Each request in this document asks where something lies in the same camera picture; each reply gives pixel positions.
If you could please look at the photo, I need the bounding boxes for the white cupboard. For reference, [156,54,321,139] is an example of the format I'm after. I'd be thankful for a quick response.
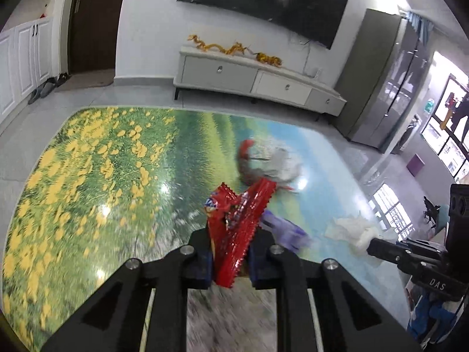
[0,0,72,118]

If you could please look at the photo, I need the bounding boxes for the golden tiger ornament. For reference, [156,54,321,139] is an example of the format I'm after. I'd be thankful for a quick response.
[255,52,283,67]

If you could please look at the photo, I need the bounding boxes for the purple wrapper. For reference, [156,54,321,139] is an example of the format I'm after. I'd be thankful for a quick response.
[261,210,312,252]

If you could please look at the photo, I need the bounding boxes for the wall posters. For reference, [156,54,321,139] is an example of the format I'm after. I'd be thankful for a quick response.
[421,73,469,182]

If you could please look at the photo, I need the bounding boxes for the television cables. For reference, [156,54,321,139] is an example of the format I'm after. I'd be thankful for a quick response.
[289,31,323,77]

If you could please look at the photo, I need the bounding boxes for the brown doormat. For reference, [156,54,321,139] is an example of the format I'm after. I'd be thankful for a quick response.
[55,69,116,89]

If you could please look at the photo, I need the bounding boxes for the purple box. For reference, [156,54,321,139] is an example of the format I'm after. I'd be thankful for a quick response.
[407,154,426,177]

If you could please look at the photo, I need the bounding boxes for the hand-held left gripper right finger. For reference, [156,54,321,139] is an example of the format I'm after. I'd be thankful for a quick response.
[249,227,422,352]

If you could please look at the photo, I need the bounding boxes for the golden dragon ornament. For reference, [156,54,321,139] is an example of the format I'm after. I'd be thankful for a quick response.
[188,34,250,56]

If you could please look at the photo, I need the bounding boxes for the dark brown door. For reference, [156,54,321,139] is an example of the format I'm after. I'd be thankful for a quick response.
[69,0,131,74]

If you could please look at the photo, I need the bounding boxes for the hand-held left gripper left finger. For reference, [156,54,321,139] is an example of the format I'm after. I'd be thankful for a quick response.
[42,227,215,352]

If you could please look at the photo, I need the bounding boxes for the grey refrigerator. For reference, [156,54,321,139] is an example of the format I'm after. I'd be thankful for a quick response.
[335,8,430,153]

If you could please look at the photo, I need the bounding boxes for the white television cabinet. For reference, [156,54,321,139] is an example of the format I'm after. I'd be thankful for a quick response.
[173,44,347,122]

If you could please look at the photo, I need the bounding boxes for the crumpled white plastic bag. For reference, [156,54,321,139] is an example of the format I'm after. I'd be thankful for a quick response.
[236,138,305,193]

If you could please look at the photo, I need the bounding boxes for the white tissue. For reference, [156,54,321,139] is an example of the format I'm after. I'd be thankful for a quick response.
[324,216,396,266]

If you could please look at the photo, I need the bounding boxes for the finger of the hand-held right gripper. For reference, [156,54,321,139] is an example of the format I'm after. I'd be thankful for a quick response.
[366,238,446,276]
[397,239,446,256]

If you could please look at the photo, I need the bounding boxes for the red snack bag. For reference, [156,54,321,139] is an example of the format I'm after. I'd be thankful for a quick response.
[204,178,276,288]

